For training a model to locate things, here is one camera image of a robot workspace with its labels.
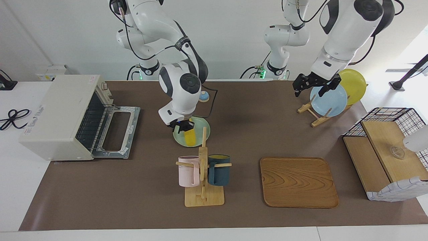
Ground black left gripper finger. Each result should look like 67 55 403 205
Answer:
318 85 335 98
293 78 310 98

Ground pale green plate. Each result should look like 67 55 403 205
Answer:
172 116 211 148

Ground yellow corn cob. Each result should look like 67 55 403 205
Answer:
183 117 197 147

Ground white toaster oven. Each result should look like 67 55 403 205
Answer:
18 74 116 161

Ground light blue plate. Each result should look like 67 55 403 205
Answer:
310 84 348 117

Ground wooden plate rack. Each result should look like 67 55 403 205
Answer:
297 85 355 128

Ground yellow plate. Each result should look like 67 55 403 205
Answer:
337 69 367 106

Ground pink ceramic mug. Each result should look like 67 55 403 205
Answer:
178 155 201 187

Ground dark teal mug yellow inside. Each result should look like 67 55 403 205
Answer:
207 154 231 187

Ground wooden mug tree stand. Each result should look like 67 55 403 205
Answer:
176 127 232 208

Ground large brown table mat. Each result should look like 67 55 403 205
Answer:
18 80 428 231

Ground small clear glass bowl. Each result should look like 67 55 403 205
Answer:
391 146 406 160

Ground rectangular wooden serving tray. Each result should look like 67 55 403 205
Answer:
260 157 339 209

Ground white rounded blurry object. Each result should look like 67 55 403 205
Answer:
403 125 428 153

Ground white checked cloth liner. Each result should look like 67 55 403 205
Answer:
366 176 428 202

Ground white power box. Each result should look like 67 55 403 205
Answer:
36 65 69 82

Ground black arm base cable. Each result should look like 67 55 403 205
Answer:
126 64 142 81
240 51 269 79

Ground black camera stand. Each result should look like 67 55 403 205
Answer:
389 54 428 91

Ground wooden shelf black wire basket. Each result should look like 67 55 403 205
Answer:
342 107 428 202

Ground oven wire rack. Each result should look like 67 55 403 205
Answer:
76 93 112 151

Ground coiled black cable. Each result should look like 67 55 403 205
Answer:
0 109 31 131

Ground black clamp mount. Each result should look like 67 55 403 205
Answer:
0 70 18 91

